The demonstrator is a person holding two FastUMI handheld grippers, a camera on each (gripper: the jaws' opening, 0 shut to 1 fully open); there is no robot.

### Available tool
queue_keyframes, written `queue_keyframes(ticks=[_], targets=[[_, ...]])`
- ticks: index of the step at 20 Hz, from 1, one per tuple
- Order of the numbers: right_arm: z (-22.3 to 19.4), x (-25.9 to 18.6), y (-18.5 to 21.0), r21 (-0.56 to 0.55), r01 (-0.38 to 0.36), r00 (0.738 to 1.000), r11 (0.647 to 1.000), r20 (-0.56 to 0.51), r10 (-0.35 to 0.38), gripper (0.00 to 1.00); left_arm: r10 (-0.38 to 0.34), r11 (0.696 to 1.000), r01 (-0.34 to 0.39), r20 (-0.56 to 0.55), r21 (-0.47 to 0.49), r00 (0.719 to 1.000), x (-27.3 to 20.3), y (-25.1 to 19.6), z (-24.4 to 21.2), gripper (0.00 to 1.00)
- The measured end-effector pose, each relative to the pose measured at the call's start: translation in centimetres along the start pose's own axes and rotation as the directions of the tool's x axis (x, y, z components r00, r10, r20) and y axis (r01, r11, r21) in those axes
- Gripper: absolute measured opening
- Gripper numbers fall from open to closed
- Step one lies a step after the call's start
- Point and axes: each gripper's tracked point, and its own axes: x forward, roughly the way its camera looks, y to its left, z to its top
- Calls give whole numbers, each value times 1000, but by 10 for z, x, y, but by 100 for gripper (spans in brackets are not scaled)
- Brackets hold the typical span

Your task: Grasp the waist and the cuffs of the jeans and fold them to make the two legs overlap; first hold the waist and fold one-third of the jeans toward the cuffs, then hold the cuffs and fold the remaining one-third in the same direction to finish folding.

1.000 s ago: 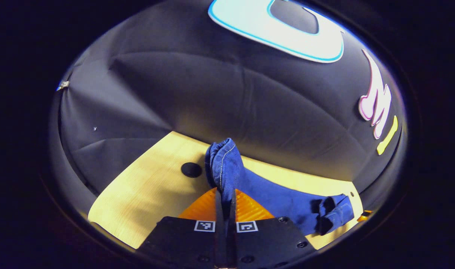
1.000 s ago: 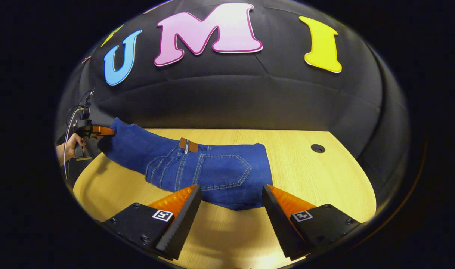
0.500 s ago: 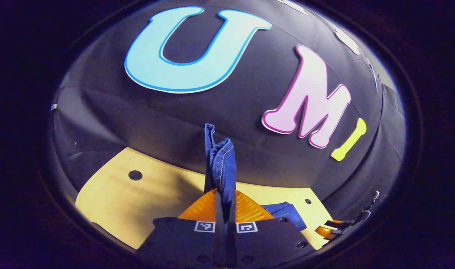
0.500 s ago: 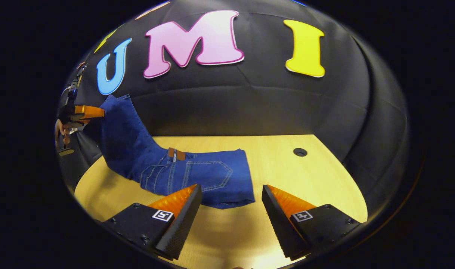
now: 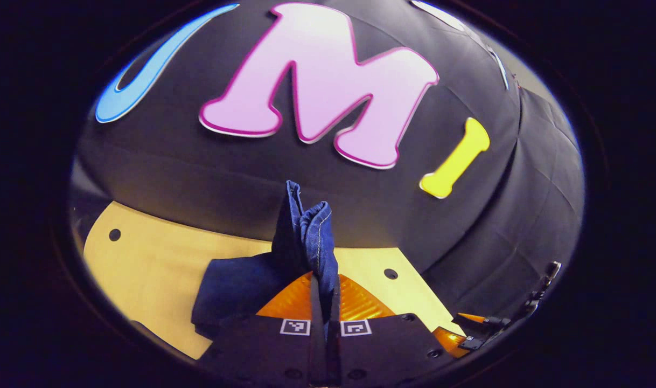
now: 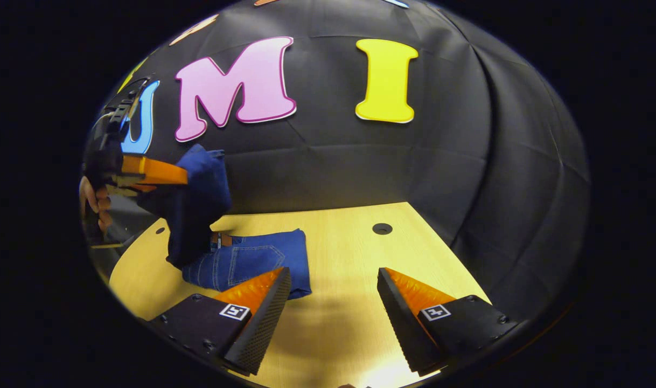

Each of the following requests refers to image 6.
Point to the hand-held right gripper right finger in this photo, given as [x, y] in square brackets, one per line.
[406, 328]

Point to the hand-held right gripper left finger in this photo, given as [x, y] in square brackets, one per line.
[263, 323]

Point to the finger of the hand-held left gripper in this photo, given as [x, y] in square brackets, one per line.
[134, 188]
[161, 171]

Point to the blue jeans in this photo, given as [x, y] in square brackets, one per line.
[209, 215]

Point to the black backdrop cloth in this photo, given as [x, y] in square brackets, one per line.
[387, 161]

